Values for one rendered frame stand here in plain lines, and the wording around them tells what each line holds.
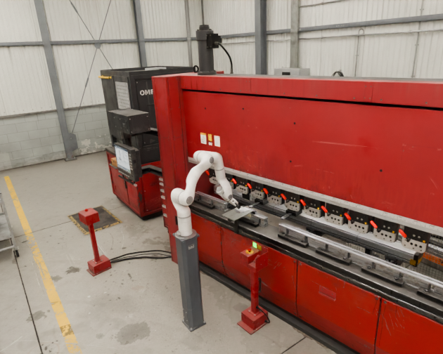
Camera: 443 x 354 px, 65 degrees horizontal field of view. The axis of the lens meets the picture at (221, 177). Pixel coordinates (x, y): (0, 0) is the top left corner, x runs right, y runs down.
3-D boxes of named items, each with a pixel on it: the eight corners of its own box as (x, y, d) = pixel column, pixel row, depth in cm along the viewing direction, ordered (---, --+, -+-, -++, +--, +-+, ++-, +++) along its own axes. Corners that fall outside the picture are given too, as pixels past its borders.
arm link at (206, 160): (180, 204, 307) (191, 209, 296) (171, 199, 299) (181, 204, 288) (207, 154, 315) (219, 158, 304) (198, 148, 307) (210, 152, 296)
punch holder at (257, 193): (250, 196, 343) (250, 180, 337) (256, 193, 348) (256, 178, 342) (262, 200, 332) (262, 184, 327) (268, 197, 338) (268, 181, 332)
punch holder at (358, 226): (347, 228, 275) (349, 209, 269) (352, 224, 280) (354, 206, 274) (366, 234, 264) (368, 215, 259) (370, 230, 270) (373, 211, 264)
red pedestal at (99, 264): (86, 270, 441) (73, 211, 412) (104, 261, 457) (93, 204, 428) (93, 277, 427) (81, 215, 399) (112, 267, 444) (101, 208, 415)
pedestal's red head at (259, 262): (240, 263, 326) (240, 246, 319) (252, 256, 335) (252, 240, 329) (255, 272, 311) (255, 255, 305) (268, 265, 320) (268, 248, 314)
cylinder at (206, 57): (193, 75, 361) (190, 25, 345) (211, 73, 377) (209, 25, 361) (216, 75, 338) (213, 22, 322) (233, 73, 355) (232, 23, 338)
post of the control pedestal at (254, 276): (250, 311, 342) (249, 264, 323) (254, 308, 345) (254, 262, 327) (254, 314, 338) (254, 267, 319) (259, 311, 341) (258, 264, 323)
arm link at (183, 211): (182, 220, 299) (180, 194, 291) (170, 213, 312) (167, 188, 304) (193, 215, 306) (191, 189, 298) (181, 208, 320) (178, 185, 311)
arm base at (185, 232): (181, 241, 301) (179, 223, 295) (171, 233, 316) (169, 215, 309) (200, 234, 311) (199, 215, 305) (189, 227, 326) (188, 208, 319)
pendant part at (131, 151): (117, 172, 408) (113, 142, 396) (127, 170, 415) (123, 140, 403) (135, 182, 375) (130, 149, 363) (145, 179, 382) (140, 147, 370)
